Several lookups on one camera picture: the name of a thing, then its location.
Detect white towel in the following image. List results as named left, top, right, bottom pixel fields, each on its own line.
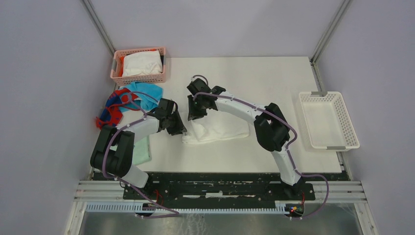
left=182, top=111, right=250, bottom=145
left=122, top=50, right=163, bottom=76

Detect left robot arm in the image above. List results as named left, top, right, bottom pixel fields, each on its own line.
left=90, top=98, right=187, bottom=199

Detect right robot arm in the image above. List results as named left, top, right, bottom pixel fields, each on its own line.
left=187, top=78, right=304, bottom=200

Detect mint green towel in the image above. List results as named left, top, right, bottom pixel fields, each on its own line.
left=110, top=135, right=152, bottom=165

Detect white towel in basket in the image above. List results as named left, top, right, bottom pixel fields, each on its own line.
left=122, top=50, right=163, bottom=76

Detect pink plastic basket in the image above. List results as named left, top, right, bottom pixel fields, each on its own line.
left=110, top=47, right=166, bottom=86

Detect red and blue towel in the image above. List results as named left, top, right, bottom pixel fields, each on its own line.
left=95, top=88, right=139, bottom=129

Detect white plastic basket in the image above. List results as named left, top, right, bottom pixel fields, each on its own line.
left=296, top=92, right=360, bottom=152

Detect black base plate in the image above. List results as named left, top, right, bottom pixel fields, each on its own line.
left=142, top=172, right=316, bottom=209

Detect white slotted cable duct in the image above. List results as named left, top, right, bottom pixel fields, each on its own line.
left=86, top=202, right=289, bottom=215

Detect aluminium frame rails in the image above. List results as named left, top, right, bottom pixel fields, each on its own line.
left=64, top=181, right=379, bottom=235

